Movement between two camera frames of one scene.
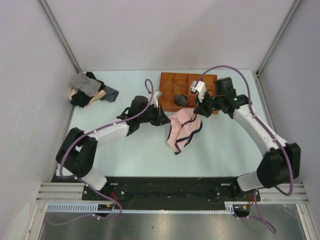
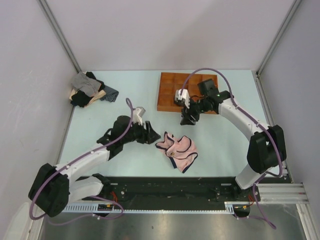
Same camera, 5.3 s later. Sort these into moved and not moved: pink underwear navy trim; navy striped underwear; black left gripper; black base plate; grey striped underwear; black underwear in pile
Moved: pink underwear navy trim; black left gripper
Not moved: black underwear in pile; grey striped underwear; navy striped underwear; black base plate
